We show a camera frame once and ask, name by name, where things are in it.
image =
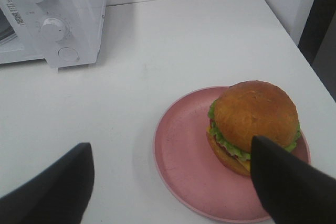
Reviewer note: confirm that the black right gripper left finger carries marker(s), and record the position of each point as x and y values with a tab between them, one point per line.
59	194

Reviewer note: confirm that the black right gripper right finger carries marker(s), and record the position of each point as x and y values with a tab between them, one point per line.
290	190

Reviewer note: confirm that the burger with lettuce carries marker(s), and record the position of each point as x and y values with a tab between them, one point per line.
245	110

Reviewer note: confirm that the pink round plate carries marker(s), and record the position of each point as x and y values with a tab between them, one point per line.
192	172

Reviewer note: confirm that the round white door button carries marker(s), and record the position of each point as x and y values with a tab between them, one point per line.
68	54

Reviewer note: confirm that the white microwave oven body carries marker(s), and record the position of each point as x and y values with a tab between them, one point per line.
84	21

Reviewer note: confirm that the white warning label sticker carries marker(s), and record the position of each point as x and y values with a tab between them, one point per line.
11	13

